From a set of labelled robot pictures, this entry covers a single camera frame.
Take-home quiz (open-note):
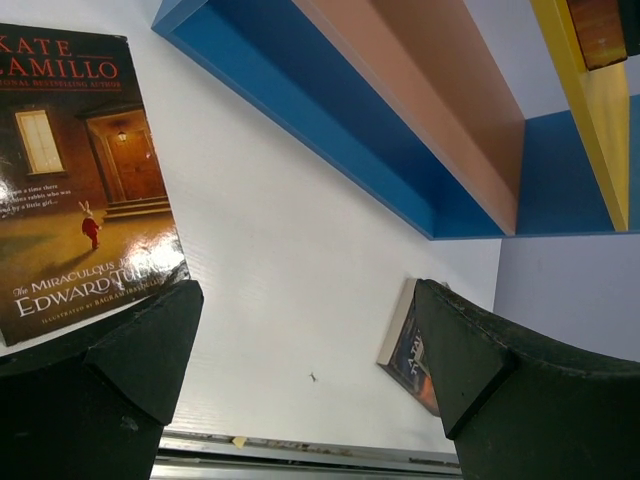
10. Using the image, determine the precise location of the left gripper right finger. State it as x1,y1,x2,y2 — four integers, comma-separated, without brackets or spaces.
414,280,639,479

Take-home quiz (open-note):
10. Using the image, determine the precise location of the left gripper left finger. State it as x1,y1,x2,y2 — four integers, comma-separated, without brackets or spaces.
1,280,203,479

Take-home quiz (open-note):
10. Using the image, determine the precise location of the Jane Eyre book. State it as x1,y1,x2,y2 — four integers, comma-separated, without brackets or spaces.
567,0,639,71

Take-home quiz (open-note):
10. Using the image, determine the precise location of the Tale of Two Cities book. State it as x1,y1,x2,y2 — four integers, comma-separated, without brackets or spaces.
376,278,440,417

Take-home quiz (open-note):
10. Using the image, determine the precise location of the Edward Tulane book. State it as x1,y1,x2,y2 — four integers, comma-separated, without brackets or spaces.
1,24,189,347

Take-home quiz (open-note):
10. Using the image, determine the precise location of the blue yellow wooden bookshelf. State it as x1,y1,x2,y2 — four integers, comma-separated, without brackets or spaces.
152,1,639,240

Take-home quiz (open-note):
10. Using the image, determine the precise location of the aluminium mounting rail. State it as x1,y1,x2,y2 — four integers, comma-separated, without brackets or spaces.
151,430,462,479

